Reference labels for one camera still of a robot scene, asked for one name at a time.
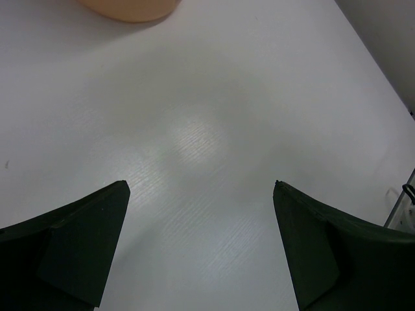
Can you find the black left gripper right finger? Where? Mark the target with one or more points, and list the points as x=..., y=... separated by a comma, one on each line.
x=340, y=262

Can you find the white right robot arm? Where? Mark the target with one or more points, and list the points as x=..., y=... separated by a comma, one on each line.
x=407, y=207

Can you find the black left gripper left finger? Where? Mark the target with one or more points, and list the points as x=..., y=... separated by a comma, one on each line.
x=61, y=260

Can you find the orange paper bin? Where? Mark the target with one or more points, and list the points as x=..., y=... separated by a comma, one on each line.
x=132, y=11

